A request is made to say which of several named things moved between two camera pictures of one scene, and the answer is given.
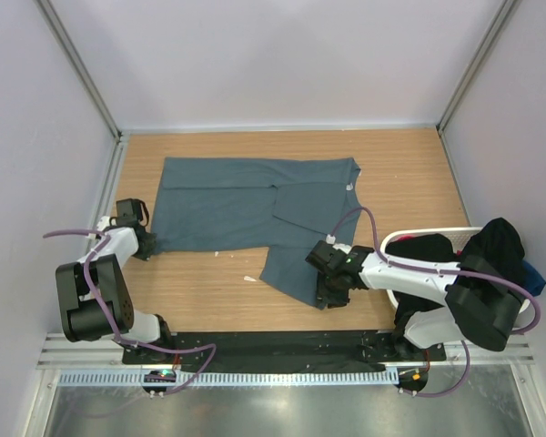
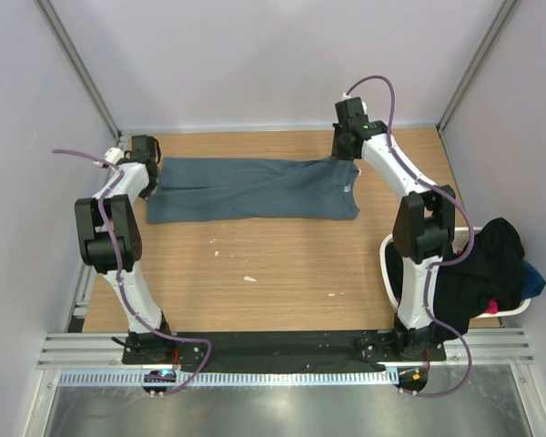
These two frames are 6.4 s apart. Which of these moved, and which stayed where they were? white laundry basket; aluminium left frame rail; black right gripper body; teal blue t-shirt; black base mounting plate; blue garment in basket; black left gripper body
Moved: teal blue t-shirt; black right gripper body; black left gripper body
Stayed: blue garment in basket; black base mounting plate; white laundry basket; aluminium left frame rail
